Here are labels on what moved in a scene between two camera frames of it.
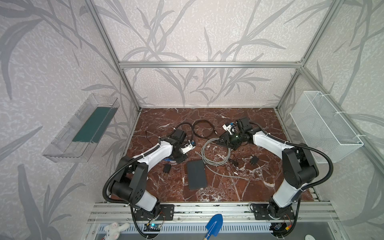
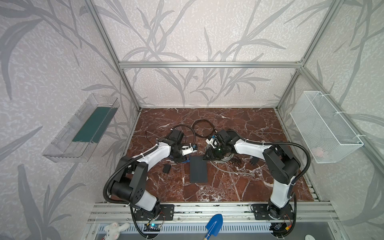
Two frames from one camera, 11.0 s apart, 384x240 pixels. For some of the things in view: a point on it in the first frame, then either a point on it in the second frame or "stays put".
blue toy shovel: x=214 y=226 stays put
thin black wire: x=148 y=139 stays put
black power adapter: x=254 y=160 stays put
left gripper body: x=182 y=156 stays put
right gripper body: x=227 y=139 -> x=216 y=151
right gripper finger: x=224 y=140 -> x=209 y=155
